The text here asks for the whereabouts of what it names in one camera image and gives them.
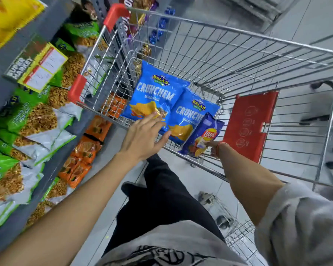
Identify silver wire shopping cart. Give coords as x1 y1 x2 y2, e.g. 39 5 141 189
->
67 3 333 266

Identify person's left forearm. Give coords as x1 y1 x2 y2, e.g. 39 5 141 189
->
0 151 148 266

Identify person's white printed shirt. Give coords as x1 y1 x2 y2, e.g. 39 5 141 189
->
95 181 333 266

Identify stack of yellow snack packets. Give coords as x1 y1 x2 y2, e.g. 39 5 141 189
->
0 0 48 57

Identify pile of blue wrapped candies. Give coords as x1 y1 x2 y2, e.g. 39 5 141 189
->
148 7 176 45

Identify person's right forearm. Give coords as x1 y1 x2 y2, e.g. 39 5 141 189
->
217 142 286 227

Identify person's black trousers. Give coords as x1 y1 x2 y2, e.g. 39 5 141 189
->
102 153 225 255

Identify grey metal shelf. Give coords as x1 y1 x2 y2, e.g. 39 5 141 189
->
0 0 172 257

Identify row of orange snack packets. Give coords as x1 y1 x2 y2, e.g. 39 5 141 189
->
57 92 128 189

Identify blue Crunchem chips bag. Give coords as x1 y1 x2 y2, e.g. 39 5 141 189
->
121 60 190 135
166 88 221 146

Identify person's right hand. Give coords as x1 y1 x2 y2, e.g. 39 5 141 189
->
206 140 220 159

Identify grey metal rack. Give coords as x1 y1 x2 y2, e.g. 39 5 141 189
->
225 0 306 24

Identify person's black shoe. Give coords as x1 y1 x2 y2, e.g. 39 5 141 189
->
121 181 148 197

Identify red thread wristband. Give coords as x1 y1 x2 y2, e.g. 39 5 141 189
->
215 141 229 159

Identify stack of maroon biscuit packs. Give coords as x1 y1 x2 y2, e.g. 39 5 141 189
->
118 0 159 42

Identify yellow price label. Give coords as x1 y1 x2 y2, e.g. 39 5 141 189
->
4 34 68 93

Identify red plastic cart seat panel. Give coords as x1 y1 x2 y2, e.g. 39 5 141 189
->
223 91 279 163

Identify person's left hand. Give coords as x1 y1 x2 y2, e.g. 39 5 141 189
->
118 111 172 164

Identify row of green white snack packets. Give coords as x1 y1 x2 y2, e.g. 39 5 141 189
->
0 21 109 244

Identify pile of gold wrapped sweets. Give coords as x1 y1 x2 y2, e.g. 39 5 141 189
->
134 42 153 78

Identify blue Lays chips bag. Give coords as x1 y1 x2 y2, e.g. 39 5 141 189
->
179 112 225 158

